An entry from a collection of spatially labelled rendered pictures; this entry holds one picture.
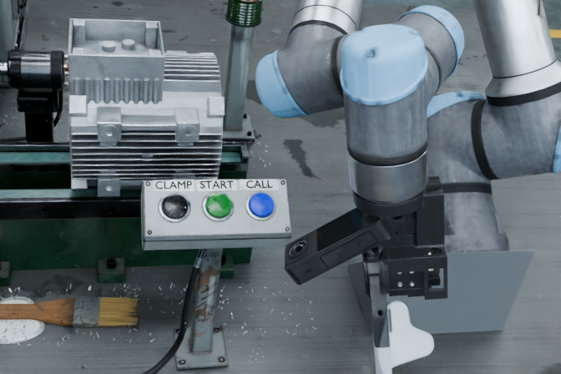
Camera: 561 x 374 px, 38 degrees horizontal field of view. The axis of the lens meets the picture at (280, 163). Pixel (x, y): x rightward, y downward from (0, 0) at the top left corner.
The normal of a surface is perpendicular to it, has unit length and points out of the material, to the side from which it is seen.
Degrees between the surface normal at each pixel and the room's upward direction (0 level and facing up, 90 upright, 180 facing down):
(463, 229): 29
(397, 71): 78
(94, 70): 90
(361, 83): 91
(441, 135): 58
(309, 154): 0
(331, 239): 42
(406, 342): 51
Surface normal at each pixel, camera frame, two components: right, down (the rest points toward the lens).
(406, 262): -0.04, 0.48
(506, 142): -0.51, 0.22
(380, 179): -0.29, 0.48
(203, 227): 0.20, -0.40
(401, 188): 0.23, 0.45
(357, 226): -0.56, -0.72
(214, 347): 0.13, -0.81
